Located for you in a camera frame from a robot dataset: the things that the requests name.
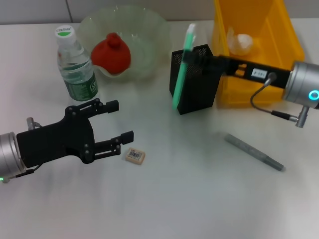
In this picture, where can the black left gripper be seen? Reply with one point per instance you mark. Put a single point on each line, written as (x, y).
(54, 142)

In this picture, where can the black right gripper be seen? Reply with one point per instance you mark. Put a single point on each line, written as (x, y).
(239, 67)

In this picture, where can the green utility knife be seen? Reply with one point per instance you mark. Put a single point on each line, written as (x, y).
(183, 69)

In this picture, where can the beige eraser with barcode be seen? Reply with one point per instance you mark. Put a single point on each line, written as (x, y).
(134, 155)

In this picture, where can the clear green-label water bottle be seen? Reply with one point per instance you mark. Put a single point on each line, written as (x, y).
(79, 82)

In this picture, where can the orange fruit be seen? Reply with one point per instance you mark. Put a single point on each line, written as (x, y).
(111, 54)

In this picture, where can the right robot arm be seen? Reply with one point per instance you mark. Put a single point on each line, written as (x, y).
(304, 82)

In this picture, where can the black mesh pen holder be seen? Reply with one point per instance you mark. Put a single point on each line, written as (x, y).
(197, 92)

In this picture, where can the pale green glass fruit bowl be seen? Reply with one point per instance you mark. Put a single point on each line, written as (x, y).
(149, 37)

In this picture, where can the grey pen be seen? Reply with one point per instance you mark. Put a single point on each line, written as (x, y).
(256, 154)

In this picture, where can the yellow plastic bin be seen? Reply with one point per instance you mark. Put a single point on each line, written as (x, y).
(274, 37)

